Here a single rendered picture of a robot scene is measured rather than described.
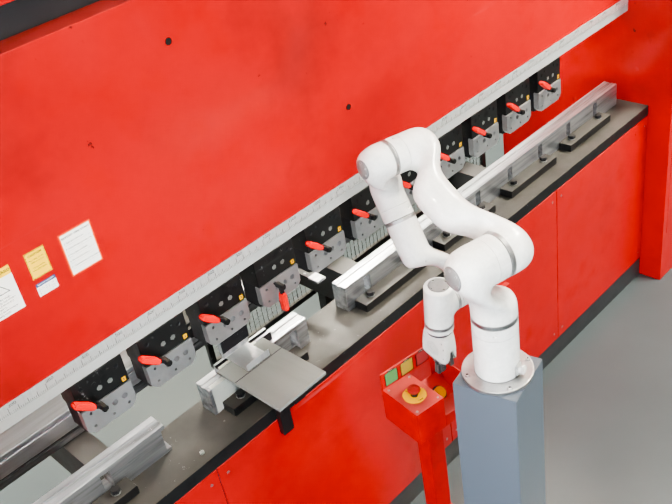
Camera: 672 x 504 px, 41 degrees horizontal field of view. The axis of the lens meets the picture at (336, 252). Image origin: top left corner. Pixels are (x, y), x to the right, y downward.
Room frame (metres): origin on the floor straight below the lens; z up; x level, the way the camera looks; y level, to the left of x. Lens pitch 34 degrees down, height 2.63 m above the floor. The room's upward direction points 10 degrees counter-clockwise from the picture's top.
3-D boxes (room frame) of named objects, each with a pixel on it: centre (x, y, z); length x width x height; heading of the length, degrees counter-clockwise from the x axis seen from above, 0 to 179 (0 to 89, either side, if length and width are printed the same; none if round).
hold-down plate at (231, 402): (2.00, 0.27, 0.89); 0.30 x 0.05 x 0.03; 131
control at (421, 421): (1.98, -0.19, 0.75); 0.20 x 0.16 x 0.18; 122
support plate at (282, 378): (1.91, 0.24, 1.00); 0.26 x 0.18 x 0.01; 41
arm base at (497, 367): (1.75, -0.37, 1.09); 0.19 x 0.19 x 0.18
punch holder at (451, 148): (2.65, -0.41, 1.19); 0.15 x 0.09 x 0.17; 131
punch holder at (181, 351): (1.87, 0.50, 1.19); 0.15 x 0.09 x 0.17; 131
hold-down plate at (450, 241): (2.63, -0.47, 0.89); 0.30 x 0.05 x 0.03; 131
